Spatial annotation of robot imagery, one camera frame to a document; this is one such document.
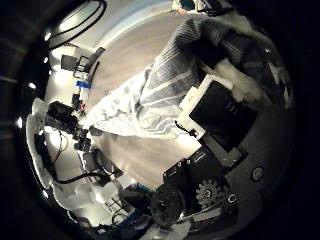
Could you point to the white grey striped garment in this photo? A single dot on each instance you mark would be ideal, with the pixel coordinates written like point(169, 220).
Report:
point(160, 100)

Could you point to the black camera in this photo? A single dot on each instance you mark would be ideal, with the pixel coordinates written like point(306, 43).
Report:
point(62, 114)

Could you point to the white device with blue cap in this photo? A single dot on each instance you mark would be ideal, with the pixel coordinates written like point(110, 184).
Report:
point(83, 88)

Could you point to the black monitor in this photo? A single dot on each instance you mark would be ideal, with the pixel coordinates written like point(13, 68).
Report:
point(68, 62)

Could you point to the small red item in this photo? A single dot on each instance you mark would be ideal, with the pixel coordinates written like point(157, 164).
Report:
point(82, 107)

